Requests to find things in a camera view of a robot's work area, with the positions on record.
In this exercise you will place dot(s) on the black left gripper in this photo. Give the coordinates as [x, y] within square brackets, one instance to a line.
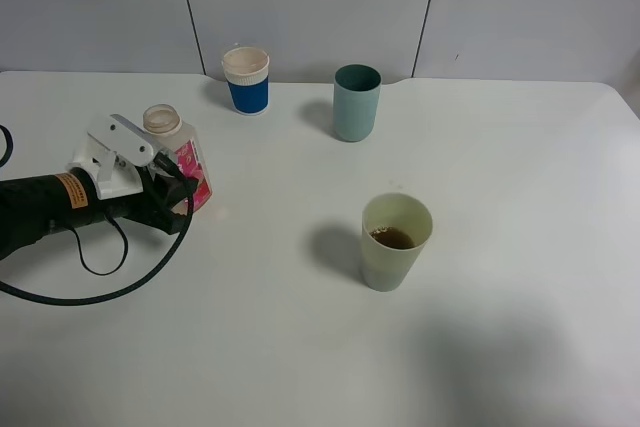
[162, 204]

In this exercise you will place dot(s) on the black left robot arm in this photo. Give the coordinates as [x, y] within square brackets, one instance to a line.
[35, 207]

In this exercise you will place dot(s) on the blue and white paper cup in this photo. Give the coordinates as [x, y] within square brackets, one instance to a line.
[246, 69]

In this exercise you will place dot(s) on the teal plastic cup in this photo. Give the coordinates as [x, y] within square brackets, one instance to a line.
[355, 101]

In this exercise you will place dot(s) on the clear bottle with pink label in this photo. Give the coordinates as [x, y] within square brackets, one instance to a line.
[165, 124]

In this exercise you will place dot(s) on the pale green plastic cup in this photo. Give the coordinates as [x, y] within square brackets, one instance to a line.
[395, 229]

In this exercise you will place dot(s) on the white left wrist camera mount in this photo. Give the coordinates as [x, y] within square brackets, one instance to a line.
[110, 153]

